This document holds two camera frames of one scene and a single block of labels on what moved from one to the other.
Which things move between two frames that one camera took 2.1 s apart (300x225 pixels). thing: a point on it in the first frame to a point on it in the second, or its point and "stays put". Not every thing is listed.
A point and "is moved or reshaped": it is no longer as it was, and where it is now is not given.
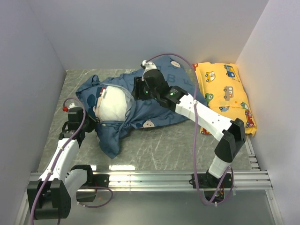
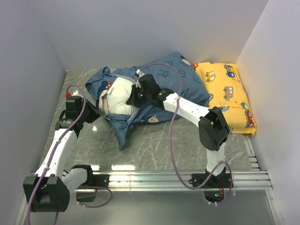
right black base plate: [205, 181] stays put
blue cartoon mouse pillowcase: [110, 134] is moved or reshaped
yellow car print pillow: [224, 91] stays put
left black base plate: [97, 180] stays put
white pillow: [112, 105] is moved or reshaped
